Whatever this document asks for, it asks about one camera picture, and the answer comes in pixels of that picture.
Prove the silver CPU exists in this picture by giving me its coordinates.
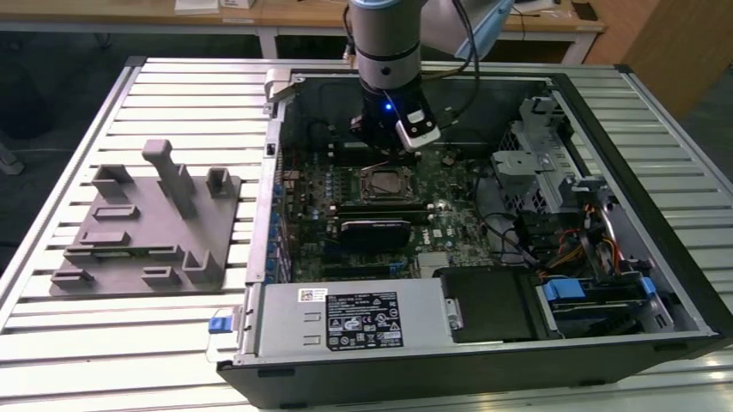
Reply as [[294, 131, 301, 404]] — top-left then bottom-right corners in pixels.
[[373, 172, 406, 193]]

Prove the metal socket cover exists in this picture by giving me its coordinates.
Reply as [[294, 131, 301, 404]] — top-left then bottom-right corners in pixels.
[[358, 167, 424, 203]]

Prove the CPU socket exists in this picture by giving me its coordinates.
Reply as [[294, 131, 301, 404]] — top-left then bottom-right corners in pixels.
[[354, 166, 426, 205]]

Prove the black graphics card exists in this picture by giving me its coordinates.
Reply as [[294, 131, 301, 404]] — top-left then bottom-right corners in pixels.
[[338, 218, 413, 250]]

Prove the silver metal drive cage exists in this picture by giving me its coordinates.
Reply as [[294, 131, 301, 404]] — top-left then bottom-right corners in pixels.
[[489, 96, 580, 215]]

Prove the green motherboard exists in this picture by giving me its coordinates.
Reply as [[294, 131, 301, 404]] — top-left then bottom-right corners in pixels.
[[274, 145, 488, 282]]

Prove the black expansion slot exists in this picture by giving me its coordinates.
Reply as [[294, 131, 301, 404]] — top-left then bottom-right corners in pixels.
[[321, 264, 392, 280]]

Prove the wooden desk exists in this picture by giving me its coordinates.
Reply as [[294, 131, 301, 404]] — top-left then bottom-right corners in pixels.
[[0, 0, 608, 65]]

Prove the black plastic shroud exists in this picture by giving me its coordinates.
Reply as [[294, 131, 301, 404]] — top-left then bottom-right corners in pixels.
[[438, 265, 554, 344]]

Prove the grey parts rack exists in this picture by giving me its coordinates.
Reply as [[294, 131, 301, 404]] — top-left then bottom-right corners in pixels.
[[50, 137, 246, 298]]

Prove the silver power supply unit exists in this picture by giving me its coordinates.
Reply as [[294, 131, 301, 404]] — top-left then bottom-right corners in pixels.
[[251, 281, 460, 360]]

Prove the hard disk in blue carrier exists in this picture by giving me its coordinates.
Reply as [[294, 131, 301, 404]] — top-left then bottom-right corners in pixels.
[[536, 276, 677, 340]]

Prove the green RAM stick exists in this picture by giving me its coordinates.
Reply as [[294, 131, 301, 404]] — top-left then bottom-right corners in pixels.
[[91, 246, 174, 258]]

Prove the wooden cabinet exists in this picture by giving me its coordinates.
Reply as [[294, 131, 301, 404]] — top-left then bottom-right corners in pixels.
[[617, 0, 733, 119]]

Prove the black PC case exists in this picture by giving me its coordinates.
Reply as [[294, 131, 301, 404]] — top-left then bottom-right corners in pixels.
[[214, 64, 733, 411]]

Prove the grey metal leg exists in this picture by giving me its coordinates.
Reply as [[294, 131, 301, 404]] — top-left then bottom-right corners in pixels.
[[0, 139, 26, 176]]

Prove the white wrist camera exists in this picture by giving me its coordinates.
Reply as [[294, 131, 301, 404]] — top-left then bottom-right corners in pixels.
[[393, 109, 444, 152]]

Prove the black cable with silver plug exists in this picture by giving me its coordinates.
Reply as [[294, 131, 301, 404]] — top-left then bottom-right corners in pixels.
[[342, 0, 356, 66]]

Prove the black camera cable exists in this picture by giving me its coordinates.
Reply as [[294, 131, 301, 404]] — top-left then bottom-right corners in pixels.
[[440, 0, 484, 128]]

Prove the yellow wire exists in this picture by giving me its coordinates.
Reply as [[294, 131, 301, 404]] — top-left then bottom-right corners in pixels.
[[537, 252, 580, 276]]

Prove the orange wire bundle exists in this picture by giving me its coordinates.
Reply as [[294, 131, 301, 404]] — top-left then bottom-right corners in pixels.
[[604, 233, 625, 276]]

